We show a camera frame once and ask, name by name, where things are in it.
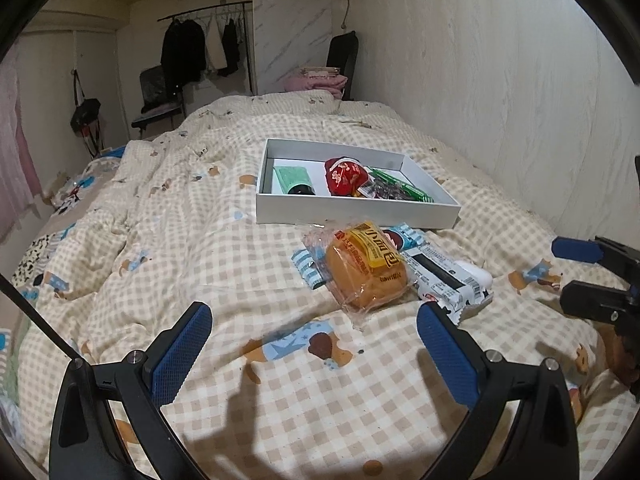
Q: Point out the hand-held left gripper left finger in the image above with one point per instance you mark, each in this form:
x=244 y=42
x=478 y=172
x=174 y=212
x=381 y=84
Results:
x=182 y=355

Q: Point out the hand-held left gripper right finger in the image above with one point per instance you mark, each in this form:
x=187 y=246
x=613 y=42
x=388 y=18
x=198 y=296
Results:
x=447 y=355

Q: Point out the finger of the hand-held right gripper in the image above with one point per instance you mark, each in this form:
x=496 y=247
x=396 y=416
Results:
x=595 y=300
x=570 y=249

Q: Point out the packaged round bread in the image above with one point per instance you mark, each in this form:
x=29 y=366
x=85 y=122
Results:
x=365 y=270

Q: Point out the white cardboard box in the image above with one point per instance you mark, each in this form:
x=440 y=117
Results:
x=350 y=212

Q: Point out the green box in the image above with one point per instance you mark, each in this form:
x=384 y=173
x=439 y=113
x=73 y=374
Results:
x=405 y=187

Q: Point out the dark transparent hair claw clip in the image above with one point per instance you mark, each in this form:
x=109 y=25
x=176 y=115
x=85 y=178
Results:
x=385 y=192

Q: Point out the red snack packet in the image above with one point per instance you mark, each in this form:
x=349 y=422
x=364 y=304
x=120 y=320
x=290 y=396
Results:
x=345 y=175

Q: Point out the mint green tube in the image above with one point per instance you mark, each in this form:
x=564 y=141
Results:
x=295 y=177

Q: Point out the white and black snack packet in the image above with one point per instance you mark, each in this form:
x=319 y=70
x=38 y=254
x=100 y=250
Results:
x=440 y=275

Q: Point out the black spotted white cloth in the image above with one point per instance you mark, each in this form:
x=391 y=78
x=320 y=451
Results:
x=32 y=255

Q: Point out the cartoon printed bedsheet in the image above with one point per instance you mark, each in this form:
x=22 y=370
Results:
x=75 y=195

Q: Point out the pink curtain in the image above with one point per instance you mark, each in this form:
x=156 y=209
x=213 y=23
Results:
x=12 y=170

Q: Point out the black handbag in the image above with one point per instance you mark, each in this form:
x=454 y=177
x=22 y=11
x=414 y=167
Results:
x=85 y=112

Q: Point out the black folding chair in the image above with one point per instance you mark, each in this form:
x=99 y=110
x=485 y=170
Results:
x=155 y=95

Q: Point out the black office chair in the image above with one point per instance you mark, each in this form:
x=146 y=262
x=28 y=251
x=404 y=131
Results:
x=344 y=55

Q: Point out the black hanging jacket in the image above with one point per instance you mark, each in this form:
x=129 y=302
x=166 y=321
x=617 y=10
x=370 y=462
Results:
x=182 y=55

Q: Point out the pink folded blankets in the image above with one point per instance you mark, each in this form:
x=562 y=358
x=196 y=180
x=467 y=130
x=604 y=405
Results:
x=315 y=81

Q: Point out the white hanging garment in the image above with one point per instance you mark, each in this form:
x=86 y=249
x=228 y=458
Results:
x=216 y=50

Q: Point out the black hanging top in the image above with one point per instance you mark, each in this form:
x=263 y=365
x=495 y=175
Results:
x=231 y=47

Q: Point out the black clothes rack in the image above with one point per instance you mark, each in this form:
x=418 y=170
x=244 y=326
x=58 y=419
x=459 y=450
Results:
x=210 y=8

